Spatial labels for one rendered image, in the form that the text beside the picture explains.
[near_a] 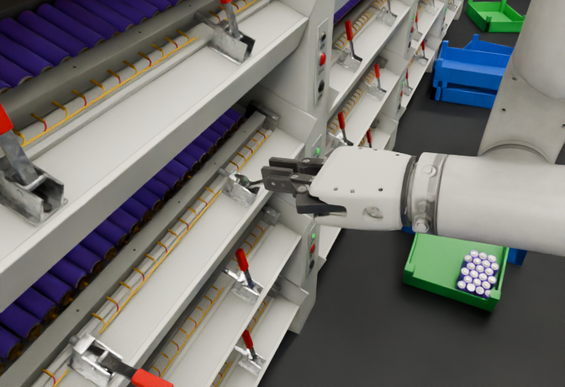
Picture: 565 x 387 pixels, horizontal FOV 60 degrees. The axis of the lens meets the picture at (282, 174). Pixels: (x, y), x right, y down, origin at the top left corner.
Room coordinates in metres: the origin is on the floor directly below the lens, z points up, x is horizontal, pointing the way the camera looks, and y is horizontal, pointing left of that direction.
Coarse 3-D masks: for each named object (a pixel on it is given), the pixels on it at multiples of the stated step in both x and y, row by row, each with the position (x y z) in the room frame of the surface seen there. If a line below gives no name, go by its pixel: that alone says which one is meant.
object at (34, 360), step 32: (256, 128) 0.60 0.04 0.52; (224, 160) 0.52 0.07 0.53; (192, 192) 0.45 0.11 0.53; (160, 224) 0.39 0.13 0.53; (192, 224) 0.42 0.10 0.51; (128, 256) 0.35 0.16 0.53; (96, 288) 0.30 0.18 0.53; (128, 288) 0.32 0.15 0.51; (64, 320) 0.27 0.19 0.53; (32, 352) 0.24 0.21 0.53; (0, 384) 0.21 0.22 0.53
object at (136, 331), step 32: (256, 96) 0.66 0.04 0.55; (288, 128) 0.63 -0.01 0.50; (256, 160) 0.56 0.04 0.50; (224, 224) 0.44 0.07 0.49; (192, 256) 0.38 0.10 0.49; (224, 256) 0.43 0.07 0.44; (160, 288) 0.34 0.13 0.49; (192, 288) 0.34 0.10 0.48; (128, 320) 0.30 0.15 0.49; (160, 320) 0.30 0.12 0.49; (128, 352) 0.26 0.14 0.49; (32, 384) 0.22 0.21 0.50; (64, 384) 0.23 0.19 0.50
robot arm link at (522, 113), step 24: (552, 0) 0.35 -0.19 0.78; (528, 24) 0.37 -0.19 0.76; (552, 24) 0.34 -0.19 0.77; (528, 48) 0.36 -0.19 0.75; (552, 48) 0.34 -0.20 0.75; (504, 72) 0.44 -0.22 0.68; (528, 72) 0.35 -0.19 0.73; (552, 72) 0.33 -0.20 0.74; (504, 96) 0.44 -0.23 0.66; (528, 96) 0.42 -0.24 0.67; (552, 96) 0.34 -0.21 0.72; (504, 120) 0.44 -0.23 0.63; (528, 120) 0.43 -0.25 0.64; (552, 120) 0.42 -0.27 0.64; (480, 144) 0.46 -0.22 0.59; (504, 144) 0.42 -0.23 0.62; (528, 144) 0.41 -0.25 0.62; (552, 144) 0.42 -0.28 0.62
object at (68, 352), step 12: (216, 192) 0.48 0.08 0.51; (204, 204) 0.45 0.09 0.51; (192, 216) 0.43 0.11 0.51; (180, 228) 0.41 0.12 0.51; (168, 240) 0.39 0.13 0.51; (156, 252) 0.37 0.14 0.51; (120, 300) 0.31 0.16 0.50; (108, 312) 0.30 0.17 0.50; (96, 324) 0.28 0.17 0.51; (60, 360) 0.24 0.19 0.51; (36, 384) 0.22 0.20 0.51
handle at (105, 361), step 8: (104, 360) 0.24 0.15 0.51; (112, 360) 0.24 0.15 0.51; (112, 368) 0.23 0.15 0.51; (120, 368) 0.23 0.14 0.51; (128, 368) 0.23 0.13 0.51; (136, 368) 0.23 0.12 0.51; (128, 376) 0.23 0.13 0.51; (136, 376) 0.23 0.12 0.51; (144, 376) 0.23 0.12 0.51; (152, 376) 0.23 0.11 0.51; (136, 384) 0.22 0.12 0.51; (144, 384) 0.22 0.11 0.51; (152, 384) 0.22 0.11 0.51; (160, 384) 0.22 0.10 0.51; (168, 384) 0.22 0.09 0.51
